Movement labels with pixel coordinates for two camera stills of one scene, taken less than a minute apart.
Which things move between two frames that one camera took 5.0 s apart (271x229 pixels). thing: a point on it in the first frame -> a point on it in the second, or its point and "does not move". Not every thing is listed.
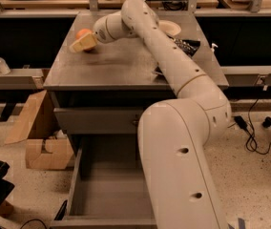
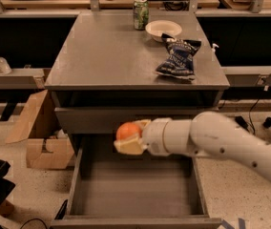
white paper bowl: [171, 28] does not move
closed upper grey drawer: [99, 120] does not move
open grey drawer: [110, 185] does not move
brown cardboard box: [48, 143] does not move
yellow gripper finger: [87, 42] -> [134, 146]
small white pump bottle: [212, 50] does not move
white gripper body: [101, 32] -> [155, 136]
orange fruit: [83, 32] -> [128, 129]
